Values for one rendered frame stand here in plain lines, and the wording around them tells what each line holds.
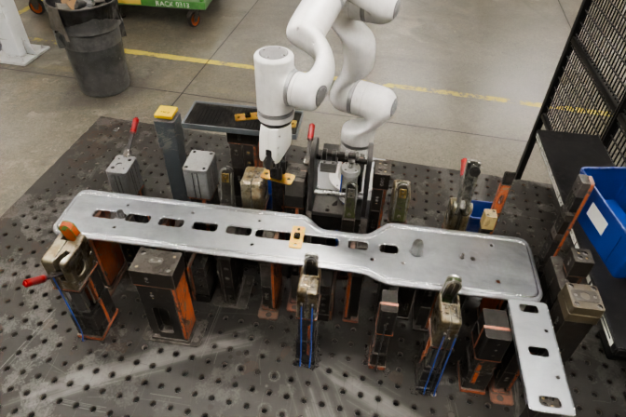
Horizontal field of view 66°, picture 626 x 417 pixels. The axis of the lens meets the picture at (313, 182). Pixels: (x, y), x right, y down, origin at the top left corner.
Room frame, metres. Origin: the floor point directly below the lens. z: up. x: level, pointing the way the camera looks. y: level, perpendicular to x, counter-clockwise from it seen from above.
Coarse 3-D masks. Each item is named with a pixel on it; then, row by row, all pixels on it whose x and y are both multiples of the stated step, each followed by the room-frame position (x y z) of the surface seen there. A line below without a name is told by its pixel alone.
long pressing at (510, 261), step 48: (96, 192) 1.10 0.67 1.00; (144, 240) 0.92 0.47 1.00; (192, 240) 0.92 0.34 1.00; (240, 240) 0.93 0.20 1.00; (288, 240) 0.93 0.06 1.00; (384, 240) 0.95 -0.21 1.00; (432, 240) 0.95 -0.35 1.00; (480, 240) 0.96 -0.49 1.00; (432, 288) 0.79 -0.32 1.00; (480, 288) 0.79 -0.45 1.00; (528, 288) 0.79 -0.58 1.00
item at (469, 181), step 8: (472, 160) 1.06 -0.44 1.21; (480, 160) 1.06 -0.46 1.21; (472, 168) 1.02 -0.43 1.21; (464, 176) 1.04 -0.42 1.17; (472, 176) 1.02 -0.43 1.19; (464, 184) 1.03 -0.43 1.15; (472, 184) 1.04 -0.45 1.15; (464, 192) 1.04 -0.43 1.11; (472, 192) 1.03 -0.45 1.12; (456, 200) 1.04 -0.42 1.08; (456, 208) 1.02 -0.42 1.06
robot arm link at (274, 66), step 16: (272, 48) 0.95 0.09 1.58; (288, 48) 0.96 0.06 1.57; (256, 64) 0.91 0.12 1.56; (272, 64) 0.89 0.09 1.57; (288, 64) 0.91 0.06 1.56; (256, 80) 0.92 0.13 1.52; (272, 80) 0.89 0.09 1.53; (288, 80) 0.89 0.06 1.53; (256, 96) 0.92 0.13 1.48; (272, 96) 0.89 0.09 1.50; (272, 112) 0.89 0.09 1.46; (288, 112) 0.91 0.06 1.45
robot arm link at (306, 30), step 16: (304, 0) 1.10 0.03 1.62; (320, 0) 1.09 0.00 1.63; (336, 0) 1.11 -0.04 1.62; (304, 16) 1.05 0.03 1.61; (320, 16) 1.06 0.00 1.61; (336, 16) 1.11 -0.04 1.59; (288, 32) 1.05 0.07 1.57; (304, 32) 1.02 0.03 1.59; (320, 32) 1.01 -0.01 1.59; (304, 48) 1.03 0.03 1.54; (320, 48) 0.96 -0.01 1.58; (320, 64) 0.92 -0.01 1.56; (304, 80) 0.89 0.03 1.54; (320, 80) 0.89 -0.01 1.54; (288, 96) 0.88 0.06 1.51; (304, 96) 0.87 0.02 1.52; (320, 96) 0.88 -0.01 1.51
